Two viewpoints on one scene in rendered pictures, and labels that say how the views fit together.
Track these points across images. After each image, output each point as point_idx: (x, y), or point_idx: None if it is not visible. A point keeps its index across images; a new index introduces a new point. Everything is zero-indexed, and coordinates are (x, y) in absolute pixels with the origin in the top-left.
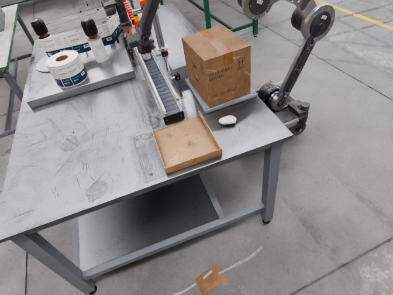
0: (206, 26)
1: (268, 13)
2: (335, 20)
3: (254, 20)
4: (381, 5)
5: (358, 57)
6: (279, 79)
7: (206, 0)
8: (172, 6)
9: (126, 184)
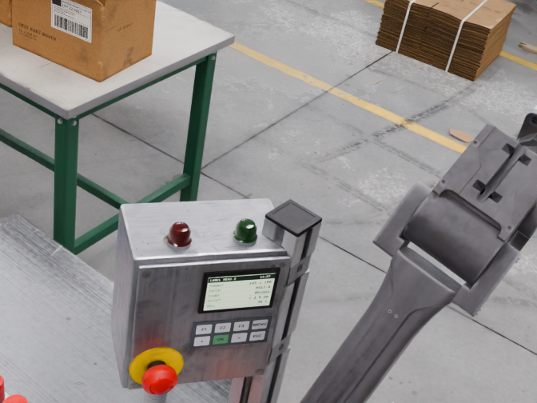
0: (54, 220)
1: (174, 112)
2: (376, 146)
3: (189, 169)
4: (446, 96)
5: (511, 280)
6: (370, 401)
7: (72, 142)
8: (42, 238)
9: None
